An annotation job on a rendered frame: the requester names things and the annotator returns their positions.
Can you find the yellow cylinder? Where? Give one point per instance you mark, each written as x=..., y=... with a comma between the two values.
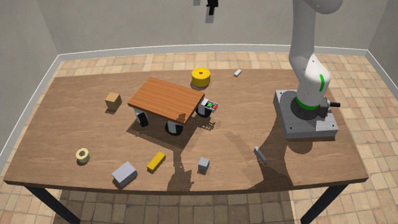
x=200, y=77

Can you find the beige roll of masking tape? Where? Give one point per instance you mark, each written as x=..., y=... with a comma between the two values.
x=85, y=153

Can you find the yellow rectangular block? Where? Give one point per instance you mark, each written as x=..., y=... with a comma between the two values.
x=157, y=160

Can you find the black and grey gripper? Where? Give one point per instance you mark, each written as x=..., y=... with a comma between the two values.
x=210, y=12

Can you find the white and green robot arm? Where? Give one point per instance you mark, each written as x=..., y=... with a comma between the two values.
x=313, y=77

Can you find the brown wooden dolly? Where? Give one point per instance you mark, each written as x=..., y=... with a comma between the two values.
x=169, y=101

